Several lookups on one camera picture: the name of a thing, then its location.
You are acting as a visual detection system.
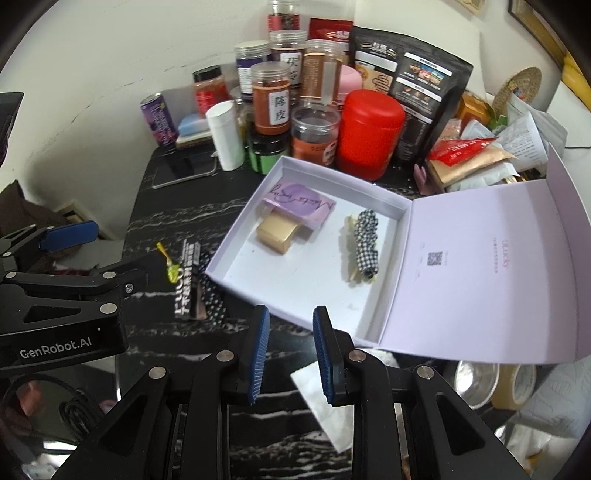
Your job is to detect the green jar black lid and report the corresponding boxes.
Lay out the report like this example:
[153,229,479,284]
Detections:
[247,131,291,175]

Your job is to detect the gilded picture frame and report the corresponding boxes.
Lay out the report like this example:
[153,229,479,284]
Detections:
[508,0,568,61]

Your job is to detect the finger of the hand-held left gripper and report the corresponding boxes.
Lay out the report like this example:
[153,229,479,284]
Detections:
[0,251,168,337]
[0,220,100,278]

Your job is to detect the brown garment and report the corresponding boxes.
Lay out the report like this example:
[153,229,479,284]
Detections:
[0,180,40,236]

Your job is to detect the orange powder jar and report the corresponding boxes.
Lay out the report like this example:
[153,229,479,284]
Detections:
[252,61,293,137]

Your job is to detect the gold cardboard box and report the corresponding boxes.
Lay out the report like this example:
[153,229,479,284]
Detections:
[255,210,301,254]

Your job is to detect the black stand-up pouch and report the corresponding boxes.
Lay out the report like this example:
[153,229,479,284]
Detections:
[348,25,474,162]

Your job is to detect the lavender gift box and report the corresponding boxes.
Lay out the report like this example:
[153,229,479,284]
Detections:
[204,154,591,363]

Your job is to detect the orange snack packet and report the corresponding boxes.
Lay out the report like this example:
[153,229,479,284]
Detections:
[455,92,495,127]

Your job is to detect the red pouch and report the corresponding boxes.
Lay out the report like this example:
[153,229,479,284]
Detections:
[308,17,355,44]

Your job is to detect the long black cosmetics box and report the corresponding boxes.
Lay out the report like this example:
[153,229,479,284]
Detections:
[173,239,208,319]

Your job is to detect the wooden frame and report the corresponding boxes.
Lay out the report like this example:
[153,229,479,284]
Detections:
[55,198,116,241]

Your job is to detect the red label jar black lid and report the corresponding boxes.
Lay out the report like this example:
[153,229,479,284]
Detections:
[192,66,230,116]

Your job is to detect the white plastic bottle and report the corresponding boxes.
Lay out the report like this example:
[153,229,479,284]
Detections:
[205,100,245,172]

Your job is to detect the metal bowl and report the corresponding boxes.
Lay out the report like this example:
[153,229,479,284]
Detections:
[455,362,500,409]

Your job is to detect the red canister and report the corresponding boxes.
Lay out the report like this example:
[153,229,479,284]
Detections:
[335,89,406,182]

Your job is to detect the red sachet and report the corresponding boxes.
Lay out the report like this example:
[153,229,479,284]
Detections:
[427,137,499,167]

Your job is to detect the white foam board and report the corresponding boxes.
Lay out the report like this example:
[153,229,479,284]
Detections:
[353,0,482,70]

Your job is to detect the short clear jar red label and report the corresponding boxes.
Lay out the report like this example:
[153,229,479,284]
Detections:
[291,104,341,167]

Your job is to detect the gingham cream claw hair clip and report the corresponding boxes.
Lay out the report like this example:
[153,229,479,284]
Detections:
[342,209,382,283]

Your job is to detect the round woven mat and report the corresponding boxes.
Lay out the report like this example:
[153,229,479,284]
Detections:
[492,67,542,114]

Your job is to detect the beige tape roll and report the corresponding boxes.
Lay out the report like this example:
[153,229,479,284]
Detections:
[490,364,539,411]

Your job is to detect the small purple box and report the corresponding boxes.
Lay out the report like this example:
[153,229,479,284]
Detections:
[262,181,337,229]

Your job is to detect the brown label clear jar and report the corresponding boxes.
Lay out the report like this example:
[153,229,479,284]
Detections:
[300,39,345,109]

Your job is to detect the printed paper sheets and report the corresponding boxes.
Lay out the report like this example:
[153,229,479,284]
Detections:
[496,95,568,162]

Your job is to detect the smartphone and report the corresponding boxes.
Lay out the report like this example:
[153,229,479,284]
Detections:
[151,150,218,190]

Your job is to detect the purple drink can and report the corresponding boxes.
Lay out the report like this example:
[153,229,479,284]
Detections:
[140,92,180,147]

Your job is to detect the white tissue packet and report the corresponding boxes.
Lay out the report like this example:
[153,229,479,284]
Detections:
[290,360,356,453]

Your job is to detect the tan paper pouch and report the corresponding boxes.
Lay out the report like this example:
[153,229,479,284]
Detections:
[429,148,515,192]

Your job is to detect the purple label jar grey lid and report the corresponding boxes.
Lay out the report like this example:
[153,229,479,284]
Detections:
[235,41,273,93]

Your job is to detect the tall jar of dried berries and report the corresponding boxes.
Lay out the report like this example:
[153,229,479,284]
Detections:
[267,0,301,33]

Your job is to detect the pink round container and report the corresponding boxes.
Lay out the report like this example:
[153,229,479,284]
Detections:
[338,65,363,100]

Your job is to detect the dark jar white label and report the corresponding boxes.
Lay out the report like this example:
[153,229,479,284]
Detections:
[270,29,308,88]

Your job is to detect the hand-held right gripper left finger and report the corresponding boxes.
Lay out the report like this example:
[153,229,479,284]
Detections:
[55,305,271,480]

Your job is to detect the tan flat case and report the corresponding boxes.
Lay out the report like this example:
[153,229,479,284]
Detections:
[175,134,213,149]

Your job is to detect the grey cushion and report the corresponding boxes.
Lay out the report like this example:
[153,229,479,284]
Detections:
[60,237,125,278]

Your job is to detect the black cable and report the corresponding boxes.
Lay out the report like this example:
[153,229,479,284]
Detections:
[0,374,107,444]

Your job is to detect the polka dot hair clip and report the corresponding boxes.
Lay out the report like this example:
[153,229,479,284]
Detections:
[196,277,229,324]

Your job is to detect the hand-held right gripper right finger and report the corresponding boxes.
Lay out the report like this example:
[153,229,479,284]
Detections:
[313,305,532,480]

